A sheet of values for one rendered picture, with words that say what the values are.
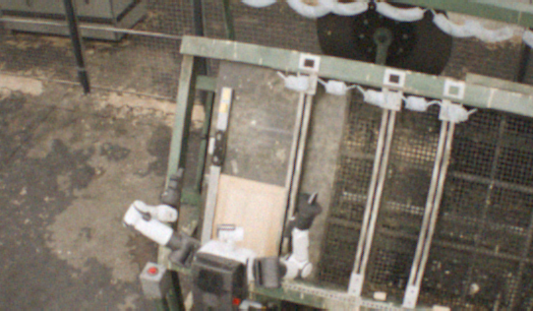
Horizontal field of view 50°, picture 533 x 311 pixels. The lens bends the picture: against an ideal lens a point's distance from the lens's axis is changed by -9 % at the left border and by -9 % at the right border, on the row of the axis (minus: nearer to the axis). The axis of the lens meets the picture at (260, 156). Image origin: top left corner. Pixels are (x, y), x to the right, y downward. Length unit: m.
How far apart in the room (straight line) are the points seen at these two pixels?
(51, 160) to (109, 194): 0.80
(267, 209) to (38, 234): 2.41
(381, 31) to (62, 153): 3.45
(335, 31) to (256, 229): 1.21
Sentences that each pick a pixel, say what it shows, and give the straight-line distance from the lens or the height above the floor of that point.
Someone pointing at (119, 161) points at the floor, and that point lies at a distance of 5.63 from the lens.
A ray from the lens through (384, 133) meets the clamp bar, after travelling 3.13.
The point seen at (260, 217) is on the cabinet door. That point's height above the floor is 1.15.
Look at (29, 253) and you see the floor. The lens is 5.07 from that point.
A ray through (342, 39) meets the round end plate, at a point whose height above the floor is 1.77.
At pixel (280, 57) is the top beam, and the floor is 1.91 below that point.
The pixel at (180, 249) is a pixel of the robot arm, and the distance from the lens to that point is 2.98.
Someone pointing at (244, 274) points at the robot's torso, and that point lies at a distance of 2.85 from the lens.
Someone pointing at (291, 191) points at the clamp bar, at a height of 1.32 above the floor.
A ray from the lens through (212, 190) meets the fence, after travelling 3.40.
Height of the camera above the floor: 3.56
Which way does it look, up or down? 40 degrees down
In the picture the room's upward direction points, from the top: 2 degrees counter-clockwise
